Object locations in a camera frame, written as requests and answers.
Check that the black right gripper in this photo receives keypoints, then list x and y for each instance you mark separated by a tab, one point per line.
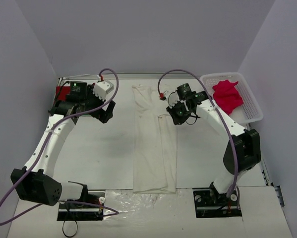
175	114

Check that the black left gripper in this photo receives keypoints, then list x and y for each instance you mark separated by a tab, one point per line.
104	112

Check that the white t shirt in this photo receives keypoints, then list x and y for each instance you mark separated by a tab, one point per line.
155	152

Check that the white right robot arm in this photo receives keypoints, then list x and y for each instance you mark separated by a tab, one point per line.
242	150

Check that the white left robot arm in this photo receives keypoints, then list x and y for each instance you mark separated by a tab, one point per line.
35	182

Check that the folded red t shirt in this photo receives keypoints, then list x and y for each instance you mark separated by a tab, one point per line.
61	92

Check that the pink t shirt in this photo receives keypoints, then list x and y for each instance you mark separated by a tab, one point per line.
227	96

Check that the white plastic basket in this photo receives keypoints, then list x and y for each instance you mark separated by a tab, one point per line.
250	110

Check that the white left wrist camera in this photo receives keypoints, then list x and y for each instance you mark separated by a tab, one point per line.
102	88

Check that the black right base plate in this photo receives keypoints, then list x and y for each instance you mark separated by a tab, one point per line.
207	205

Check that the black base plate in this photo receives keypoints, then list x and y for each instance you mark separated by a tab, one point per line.
80	212
207	205

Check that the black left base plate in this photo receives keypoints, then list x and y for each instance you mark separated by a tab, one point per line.
80	212

